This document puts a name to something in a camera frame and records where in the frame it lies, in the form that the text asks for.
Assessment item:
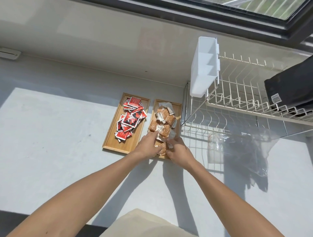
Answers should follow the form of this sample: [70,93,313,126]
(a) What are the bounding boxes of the person's right forearm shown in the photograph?
[188,161,285,237]

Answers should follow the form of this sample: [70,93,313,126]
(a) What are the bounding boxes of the bamboo tray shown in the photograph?
[102,92,151,154]
[146,99,183,160]

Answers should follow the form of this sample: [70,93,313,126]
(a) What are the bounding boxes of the beige shirt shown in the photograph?
[99,209,196,237]

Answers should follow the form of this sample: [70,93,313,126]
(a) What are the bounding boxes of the person's right hand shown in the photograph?
[166,136,197,171]

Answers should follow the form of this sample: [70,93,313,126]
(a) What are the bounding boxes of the white plastic utensil holder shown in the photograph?
[190,36,220,98]

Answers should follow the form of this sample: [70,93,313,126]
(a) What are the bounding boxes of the person's left hand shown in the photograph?
[133,131,163,160]

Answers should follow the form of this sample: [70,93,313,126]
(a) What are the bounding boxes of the white stair railing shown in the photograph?
[220,0,308,20]

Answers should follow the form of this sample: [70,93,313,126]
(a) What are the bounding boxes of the pile of red packets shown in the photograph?
[115,96,148,142]

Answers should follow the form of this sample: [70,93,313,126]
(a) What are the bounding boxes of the person's left forearm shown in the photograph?
[7,152,145,237]

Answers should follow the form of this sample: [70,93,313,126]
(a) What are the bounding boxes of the pile of brown packets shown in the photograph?
[148,102,177,157]

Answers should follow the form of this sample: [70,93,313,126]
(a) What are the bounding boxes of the white wire dish rack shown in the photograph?
[181,52,313,147]

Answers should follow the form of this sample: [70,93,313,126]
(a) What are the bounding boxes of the white wall fitting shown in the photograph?
[0,48,22,60]

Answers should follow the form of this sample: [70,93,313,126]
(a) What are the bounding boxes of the black window frame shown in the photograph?
[81,0,313,49]

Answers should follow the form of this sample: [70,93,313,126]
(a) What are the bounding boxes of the brown snack packet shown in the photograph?
[155,127,171,142]
[154,141,170,157]

